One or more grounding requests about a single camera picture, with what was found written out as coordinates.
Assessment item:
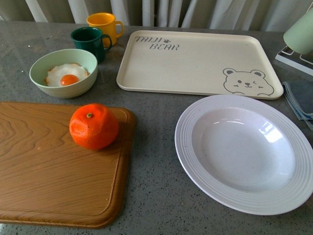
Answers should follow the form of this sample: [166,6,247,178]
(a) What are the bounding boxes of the grey white curtain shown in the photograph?
[0,0,313,32]

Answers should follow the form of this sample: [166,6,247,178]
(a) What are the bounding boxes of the light green bowl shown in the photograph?
[29,48,98,98]

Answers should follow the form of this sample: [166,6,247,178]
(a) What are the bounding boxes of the white ridged plate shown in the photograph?
[175,95,313,215]

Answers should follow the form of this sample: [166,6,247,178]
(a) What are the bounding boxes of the orange fruit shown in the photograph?
[69,103,119,150]

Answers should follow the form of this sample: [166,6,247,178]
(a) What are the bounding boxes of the grey blue cloth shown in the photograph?
[282,81,313,131]

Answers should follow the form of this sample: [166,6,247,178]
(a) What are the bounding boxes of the dark green mug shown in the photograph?
[70,26,112,63]

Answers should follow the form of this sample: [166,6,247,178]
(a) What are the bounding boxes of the wooden cutting board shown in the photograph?
[0,102,135,229]

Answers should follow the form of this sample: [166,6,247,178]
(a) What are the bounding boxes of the cream bear tray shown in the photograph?
[116,30,283,99]

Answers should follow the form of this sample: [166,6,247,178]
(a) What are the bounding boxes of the yellow mug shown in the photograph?
[87,13,124,45]

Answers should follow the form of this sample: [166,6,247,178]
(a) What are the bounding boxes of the fake fried egg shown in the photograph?
[45,63,89,87]

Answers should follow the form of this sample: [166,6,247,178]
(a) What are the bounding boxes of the light green cup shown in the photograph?
[283,8,313,54]

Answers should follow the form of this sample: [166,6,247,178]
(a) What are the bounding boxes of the white cup rack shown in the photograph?
[275,46,313,75]

